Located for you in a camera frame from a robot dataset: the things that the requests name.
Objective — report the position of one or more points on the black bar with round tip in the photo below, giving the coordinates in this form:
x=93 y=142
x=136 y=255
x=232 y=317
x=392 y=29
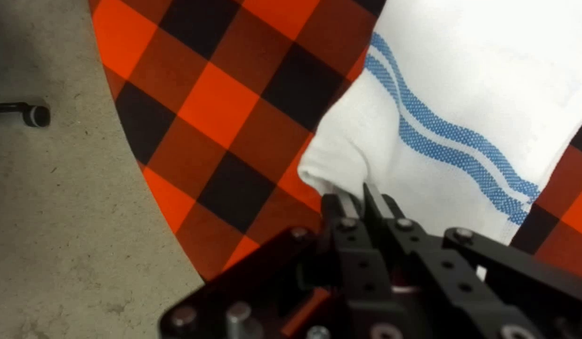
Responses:
x=35 y=116

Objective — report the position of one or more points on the red black checkered tablecloth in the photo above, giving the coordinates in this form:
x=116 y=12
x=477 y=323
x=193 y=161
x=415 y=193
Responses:
x=227 y=106

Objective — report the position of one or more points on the white cloth with blue stripes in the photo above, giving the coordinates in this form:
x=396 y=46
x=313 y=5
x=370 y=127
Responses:
x=479 y=82

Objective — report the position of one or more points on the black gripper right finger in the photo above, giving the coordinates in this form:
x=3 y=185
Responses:
x=406 y=251

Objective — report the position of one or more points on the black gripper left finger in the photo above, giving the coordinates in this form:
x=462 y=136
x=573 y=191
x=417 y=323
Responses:
x=349 y=251

